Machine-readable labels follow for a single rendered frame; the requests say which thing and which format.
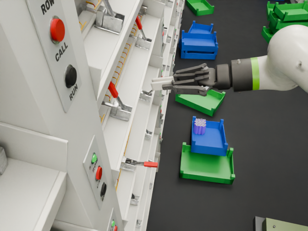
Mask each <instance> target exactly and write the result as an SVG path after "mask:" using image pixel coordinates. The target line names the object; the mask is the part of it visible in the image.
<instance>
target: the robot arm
mask: <svg viewBox="0 0 308 231"><path fill-rule="evenodd" d="M151 80H152V82H151V83H150V85H151V87H152V90H153V91H156V90H171V89H173V90H174V92H175V94H190V95H201V96H204V97H205V96H207V92H208V91H209V90H212V89H214V88H217V89H218V90H229V89H230V87H232V91H233V92H239V93H241V92H242V91H251V90H263V89H268V90H278V91H287V90H291V89H294V88H296V87H297V86H299V87H301V88H302V89H303V90H304V91H305V92H307V93H308V27H306V26H303V25H290V26H287V27H284V28H282V29H281V30H279V31H278V32H276V33H275V34H274V36H273V37H272V38H271V40H270V42H269V45H268V49H267V55H265V56H261V57H254V58H246V59H238V60H231V65H230V66H229V65H228V64H221V65H217V66H216V67H215V68H208V67H207V64H206V63H203V64H201V65H199V66H195V67H190V68H186V69H182V70H178V71H176V74H174V75H173V76H167V77H159V78H152V79H151Z"/></svg>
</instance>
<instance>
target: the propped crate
mask: <svg viewBox="0 0 308 231"><path fill-rule="evenodd" d="M195 119H196V116H193V118H192V133H191V152H193V153H201V154H211V155H219V156H226V152H227V148H228V143H226V136H225V130H224V125H223V122H224V119H221V120H220V122H215V121H206V128H205V134H203V135H201V134H195V133H194V132H193V127H194V121H195Z"/></svg>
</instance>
